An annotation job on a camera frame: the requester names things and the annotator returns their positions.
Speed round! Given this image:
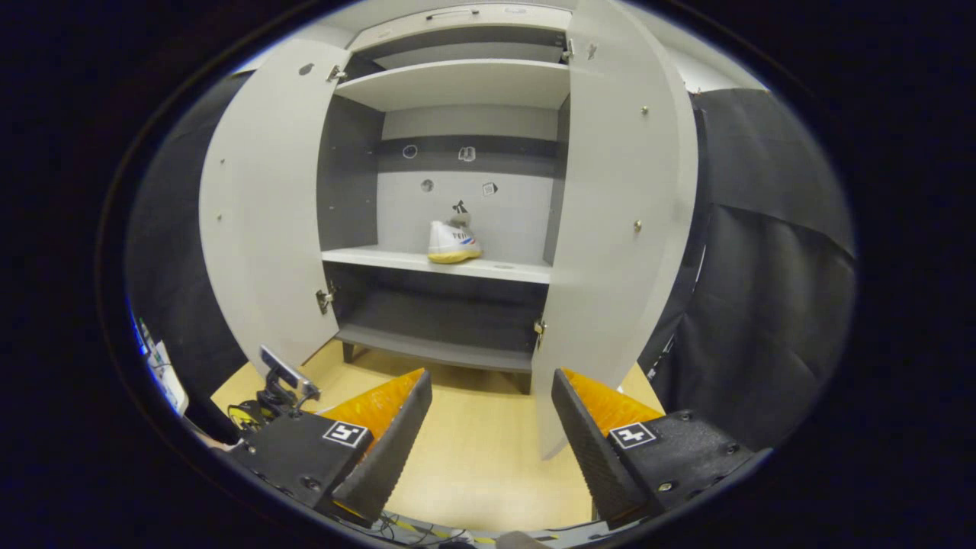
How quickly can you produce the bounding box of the grey shoe cabinet door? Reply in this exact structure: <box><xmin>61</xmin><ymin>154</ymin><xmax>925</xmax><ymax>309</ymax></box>
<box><xmin>531</xmin><ymin>0</ymin><xmax>698</xmax><ymax>461</ymax></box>
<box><xmin>198</xmin><ymin>38</ymin><xmax>352</xmax><ymax>374</ymax></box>

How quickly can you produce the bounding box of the white sneaker shoe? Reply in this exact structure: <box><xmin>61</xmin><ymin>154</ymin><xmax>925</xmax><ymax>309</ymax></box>
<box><xmin>427</xmin><ymin>220</ymin><xmax>483</xmax><ymax>265</ymax></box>

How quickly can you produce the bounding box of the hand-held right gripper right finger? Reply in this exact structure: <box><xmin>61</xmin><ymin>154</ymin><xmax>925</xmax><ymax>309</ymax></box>
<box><xmin>551</xmin><ymin>368</ymin><xmax>772</xmax><ymax>528</ymax></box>

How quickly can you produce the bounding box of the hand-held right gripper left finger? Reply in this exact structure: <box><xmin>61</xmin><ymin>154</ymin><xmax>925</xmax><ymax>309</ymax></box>
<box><xmin>229</xmin><ymin>368</ymin><xmax>433</xmax><ymax>527</ymax></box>

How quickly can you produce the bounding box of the black backdrop cloth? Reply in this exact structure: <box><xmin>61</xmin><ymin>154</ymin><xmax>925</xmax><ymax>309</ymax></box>
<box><xmin>126</xmin><ymin>72</ymin><xmax>856</xmax><ymax>451</ymax></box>

